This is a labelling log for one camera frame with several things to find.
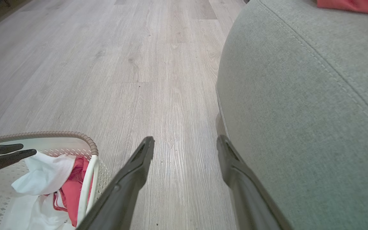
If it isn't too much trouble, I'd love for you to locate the red cloth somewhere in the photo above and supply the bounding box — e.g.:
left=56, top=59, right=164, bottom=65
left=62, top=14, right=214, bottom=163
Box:
left=317, top=0, right=368, bottom=16

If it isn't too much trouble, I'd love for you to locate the grey fabric sofa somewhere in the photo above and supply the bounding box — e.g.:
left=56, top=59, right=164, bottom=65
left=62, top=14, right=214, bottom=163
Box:
left=216, top=0, right=368, bottom=230

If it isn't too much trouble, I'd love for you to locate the red white-trimmed garment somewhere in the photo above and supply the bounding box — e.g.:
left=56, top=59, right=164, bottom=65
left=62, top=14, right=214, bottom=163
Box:
left=53, top=156, right=93, bottom=227

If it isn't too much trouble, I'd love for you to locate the white garment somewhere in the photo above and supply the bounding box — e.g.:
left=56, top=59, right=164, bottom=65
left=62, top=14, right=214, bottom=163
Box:
left=0, top=151, right=76, bottom=230

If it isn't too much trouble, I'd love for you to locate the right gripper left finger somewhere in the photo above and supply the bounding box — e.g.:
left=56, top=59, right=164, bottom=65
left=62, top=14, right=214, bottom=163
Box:
left=75, top=136, right=155, bottom=230

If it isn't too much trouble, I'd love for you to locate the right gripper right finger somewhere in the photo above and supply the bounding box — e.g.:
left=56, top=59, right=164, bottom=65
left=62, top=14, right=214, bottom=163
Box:
left=217, top=135, right=294, bottom=230

